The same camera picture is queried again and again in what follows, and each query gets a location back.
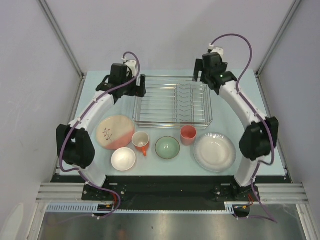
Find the metal wire dish rack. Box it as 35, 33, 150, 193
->
133, 75, 213, 129

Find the green bowl brown rim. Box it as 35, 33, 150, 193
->
155, 136, 181, 160

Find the pink plastic cup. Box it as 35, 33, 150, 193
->
180, 125, 197, 146

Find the white and orange bowl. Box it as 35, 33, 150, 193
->
111, 147, 136, 172

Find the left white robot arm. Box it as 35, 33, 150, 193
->
56, 60, 146, 200

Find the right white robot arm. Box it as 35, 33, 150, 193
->
193, 52, 279, 201

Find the orange mug white inside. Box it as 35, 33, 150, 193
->
131, 131, 150, 157

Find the beige and pink floral plate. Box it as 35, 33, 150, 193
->
96, 115, 135, 150

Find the large white grey-rimmed plate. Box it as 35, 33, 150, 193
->
193, 132, 237, 173

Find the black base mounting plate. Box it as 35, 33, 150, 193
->
49, 174, 293, 211

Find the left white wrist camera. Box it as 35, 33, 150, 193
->
122, 57, 138, 79

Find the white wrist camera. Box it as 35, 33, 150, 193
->
122, 57, 138, 79
207, 43, 224, 60

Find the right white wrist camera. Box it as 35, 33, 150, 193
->
207, 43, 224, 60

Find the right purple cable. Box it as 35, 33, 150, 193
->
208, 34, 280, 224

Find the purple cable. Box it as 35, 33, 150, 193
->
44, 51, 141, 225
208, 34, 280, 224

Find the left aluminium frame post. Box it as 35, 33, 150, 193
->
36, 0, 84, 79

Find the aluminium frame post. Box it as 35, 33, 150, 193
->
36, 0, 84, 79
255, 0, 303, 77

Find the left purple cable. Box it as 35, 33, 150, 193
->
44, 51, 141, 225

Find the right aluminium frame post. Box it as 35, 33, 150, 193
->
255, 0, 303, 77

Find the white slotted cable duct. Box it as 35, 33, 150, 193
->
46, 202, 249, 215

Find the aluminium front rail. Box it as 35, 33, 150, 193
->
36, 182, 87, 204

